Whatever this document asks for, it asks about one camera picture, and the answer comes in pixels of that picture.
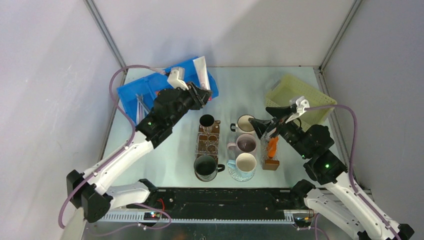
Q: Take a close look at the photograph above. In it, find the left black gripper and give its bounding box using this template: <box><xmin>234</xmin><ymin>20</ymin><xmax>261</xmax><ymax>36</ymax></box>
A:
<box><xmin>167</xmin><ymin>81</ymin><xmax>213</xmax><ymax>127</ymax></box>

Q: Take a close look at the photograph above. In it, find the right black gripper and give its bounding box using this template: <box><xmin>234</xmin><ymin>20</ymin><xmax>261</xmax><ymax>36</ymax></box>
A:
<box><xmin>247</xmin><ymin>105</ymin><xmax>310</xmax><ymax>158</ymax></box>

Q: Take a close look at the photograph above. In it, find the clear holder with brown lid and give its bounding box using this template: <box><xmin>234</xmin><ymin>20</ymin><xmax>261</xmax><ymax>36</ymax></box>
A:
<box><xmin>260</xmin><ymin>136</ymin><xmax>280</xmax><ymax>171</ymax></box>

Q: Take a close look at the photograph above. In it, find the orange toothpaste tube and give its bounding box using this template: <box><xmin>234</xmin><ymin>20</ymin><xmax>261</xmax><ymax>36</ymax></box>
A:
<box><xmin>266</xmin><ymin>136</ymin><xmax>279</xmax><ymax>159</ymax></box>

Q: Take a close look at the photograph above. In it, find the cream mug with black rim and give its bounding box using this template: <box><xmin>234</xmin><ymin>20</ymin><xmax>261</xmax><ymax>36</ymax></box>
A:
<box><xmin>230</xmin><ymin>114</ymin><xmax>255</xmax><ymax>135</ymax></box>

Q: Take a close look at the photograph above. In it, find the pink mug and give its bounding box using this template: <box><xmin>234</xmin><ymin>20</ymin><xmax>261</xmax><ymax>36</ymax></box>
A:
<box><xmin>226</xmin><ymin>134</ymin><xmax>258</xmax><ymax>158</ymax></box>

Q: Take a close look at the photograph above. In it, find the brown metallic cup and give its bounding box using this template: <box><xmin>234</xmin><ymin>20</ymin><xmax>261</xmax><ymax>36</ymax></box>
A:
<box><xmin>199</xmin><ymin>114</ymin><xmax>221</xmax><ymax>134</ymax></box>

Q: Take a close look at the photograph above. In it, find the white toothpaste tube red cap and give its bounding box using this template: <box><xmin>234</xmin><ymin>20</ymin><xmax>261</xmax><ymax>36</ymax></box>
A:
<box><xmin>193</xmin><ymin>56</ymin><xmax>211</xmax><ymax>90</ymax></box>

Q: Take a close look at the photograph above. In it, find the light blue mug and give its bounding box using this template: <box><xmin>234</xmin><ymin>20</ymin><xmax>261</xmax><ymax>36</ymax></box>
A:
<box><xmin>226</xmin><ymin>153</ymin><xmax>257</xmax><ymax>176</ymax></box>

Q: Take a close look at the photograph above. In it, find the brown wooden oval tray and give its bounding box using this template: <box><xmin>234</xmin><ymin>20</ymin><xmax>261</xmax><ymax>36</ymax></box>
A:
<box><xmin>193</xmin><ymin>120</ymin><xmax>221</xmax><ymax>182</ymax></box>

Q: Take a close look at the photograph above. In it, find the clear textured two-hole holder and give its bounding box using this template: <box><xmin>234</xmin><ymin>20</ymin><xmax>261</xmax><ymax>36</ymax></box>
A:
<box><xmin>194</xmin><ymin>132</ymin><xmax>219</xmax><ymax>163</ymax></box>

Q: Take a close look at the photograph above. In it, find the dark green mug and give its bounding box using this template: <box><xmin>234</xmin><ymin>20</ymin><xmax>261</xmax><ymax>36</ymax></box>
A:
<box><xmin>193</xmin><ymin>155</ymin><xmax>226</xmax><ymax>182</ymax></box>

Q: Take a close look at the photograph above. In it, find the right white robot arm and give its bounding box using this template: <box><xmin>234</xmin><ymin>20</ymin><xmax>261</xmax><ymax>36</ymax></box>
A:
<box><xmin>248</xmin><ymin>105</ymin><xmax>415</xmax><ymax>240</ymax></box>

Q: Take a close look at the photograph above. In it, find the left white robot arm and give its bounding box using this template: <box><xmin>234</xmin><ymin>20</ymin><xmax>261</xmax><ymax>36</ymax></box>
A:
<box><xmin>66</xmin><ymin>82</ymin><xmax>213</xmax><ymax>223</ymax></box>

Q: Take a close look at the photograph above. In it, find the grey toothbrush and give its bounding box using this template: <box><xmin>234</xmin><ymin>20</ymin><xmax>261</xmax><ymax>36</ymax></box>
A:
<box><xmin>136</xmin><ymin>94</ymin><xmax>150</xmax><ymax>118</ymax></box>

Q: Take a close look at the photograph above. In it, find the white toothbrush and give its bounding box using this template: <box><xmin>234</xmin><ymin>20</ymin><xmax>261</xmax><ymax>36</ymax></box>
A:
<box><xmin>135</xmin><ymin>101</ymin><xmax>144</xmax><ymax>125</ymax></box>

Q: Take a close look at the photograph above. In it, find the clear textured oval tray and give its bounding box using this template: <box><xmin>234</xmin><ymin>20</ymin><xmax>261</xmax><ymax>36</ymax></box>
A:
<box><xmin>228</xmin><ymin>167</ymin><xmax>256</xmax><ymax>182</ymax></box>

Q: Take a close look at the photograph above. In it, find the cream perforated basket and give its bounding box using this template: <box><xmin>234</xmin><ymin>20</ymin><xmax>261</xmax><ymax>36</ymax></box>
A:
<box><xmin>265</xmin><ymin>74</ymin><xmax>337</xmax><ymax>131</ymax></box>

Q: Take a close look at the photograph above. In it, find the blue three-compartment bin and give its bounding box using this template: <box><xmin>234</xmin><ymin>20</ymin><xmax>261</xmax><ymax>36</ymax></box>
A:
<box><xmin>117</xmin><ymin>57</ymin><xmax>200</xmax><ymax>122</ymax></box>

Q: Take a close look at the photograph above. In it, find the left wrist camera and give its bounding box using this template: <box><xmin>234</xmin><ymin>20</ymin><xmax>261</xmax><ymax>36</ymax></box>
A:
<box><xmin>167</xmin><ymin>66</ymin><xmax>189</xmax><ymax>90</ymax></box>

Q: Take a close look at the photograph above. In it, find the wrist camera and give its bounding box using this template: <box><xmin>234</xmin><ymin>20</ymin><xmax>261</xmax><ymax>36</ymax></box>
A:
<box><xmin>289</xmin><ymin>96</ymin><xmax>305</xmax><ymax>114</ymax></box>
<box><xmin>167</xmin><ymin>66</ymin><xmax>189</xmax><ymax>90</ymax></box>

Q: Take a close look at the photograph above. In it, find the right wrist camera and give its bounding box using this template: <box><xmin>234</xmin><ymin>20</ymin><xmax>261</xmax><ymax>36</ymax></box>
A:
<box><xmin>289</xmin><ymin>96</ymin><xmax>305</xmax><ymax>114</ymax></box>

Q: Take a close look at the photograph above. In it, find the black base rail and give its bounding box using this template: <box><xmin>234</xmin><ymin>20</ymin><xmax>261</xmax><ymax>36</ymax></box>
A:
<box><xmin>125</xmin><ymin>187</ymin><xmax>335</xmax><ymax>223</ymax></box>

